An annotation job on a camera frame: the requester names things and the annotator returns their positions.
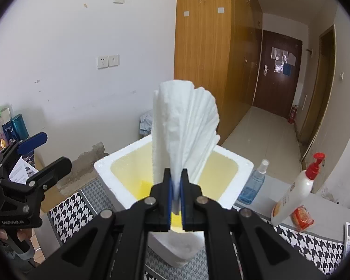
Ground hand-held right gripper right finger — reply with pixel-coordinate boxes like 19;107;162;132
181;168;324;280

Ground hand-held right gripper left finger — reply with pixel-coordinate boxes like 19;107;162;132
26;168;175;280

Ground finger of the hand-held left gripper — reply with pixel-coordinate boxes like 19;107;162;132
0;132;48;179
8;157;73;191

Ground white foam box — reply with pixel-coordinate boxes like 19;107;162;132
94;136;254;268

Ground white paper towel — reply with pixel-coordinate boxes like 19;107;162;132
152;79;221;264

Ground row of toiletry bottles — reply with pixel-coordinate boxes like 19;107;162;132
0;105;30;161

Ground printed paper sheet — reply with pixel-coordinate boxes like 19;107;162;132
9;155;39;185

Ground houndstooth tablecloth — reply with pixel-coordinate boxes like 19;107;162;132
47;175;350;280

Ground blue spray bottle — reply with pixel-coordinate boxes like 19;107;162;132
238;159;270;205

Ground pale blue cloth heap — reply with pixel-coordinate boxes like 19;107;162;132
139;109;155;136

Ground white lotion bottle red pump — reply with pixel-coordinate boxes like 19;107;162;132
271;152;326;227

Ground red snack packet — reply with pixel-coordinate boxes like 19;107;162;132
290;206;315;233

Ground dark brown door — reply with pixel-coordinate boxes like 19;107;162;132
252;30;303;121

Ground wooden wardrobe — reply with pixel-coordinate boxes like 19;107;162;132
174;0;263;147

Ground grey photo poster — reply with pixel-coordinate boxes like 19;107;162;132
271;47;289;73

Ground wooden door frame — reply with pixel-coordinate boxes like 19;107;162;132
298;25;338;163

